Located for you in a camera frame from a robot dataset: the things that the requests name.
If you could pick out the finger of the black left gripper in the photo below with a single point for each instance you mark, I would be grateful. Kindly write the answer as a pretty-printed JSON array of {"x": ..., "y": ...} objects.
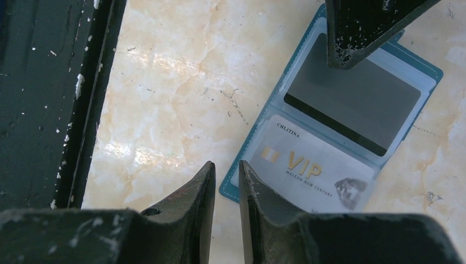
[{"x": 357, "y": 28}]

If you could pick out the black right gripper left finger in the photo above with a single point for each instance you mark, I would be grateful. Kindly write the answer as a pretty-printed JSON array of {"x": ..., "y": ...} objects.
[{"x": 176, "y": 229}]

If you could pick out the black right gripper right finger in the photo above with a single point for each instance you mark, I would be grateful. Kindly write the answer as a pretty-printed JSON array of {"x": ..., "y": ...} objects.
[{"x": 276, "y": 231}]

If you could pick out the silver VIP credit card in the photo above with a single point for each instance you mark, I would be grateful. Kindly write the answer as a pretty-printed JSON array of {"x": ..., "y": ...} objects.
[{"x": 308, "y": 172}]

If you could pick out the blue card holder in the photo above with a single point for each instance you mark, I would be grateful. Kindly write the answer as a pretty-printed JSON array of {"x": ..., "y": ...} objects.
[{"x": 325, "y": 134}]

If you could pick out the black credit card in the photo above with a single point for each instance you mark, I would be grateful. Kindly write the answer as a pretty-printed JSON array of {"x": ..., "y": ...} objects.
[{"x": 365, "y": 104}]

